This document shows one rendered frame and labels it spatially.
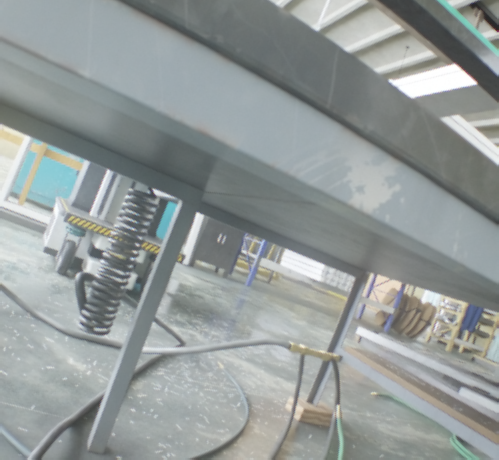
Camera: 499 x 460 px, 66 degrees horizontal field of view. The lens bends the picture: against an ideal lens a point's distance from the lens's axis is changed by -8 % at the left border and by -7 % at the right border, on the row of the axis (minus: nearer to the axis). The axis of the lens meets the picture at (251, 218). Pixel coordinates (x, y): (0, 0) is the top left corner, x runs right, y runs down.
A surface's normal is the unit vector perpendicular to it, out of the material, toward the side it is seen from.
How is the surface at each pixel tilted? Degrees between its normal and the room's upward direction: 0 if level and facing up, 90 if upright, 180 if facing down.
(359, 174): 90
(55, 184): 90
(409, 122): 90
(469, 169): 90
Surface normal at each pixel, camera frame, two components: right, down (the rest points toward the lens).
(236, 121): 0.38, 0.09
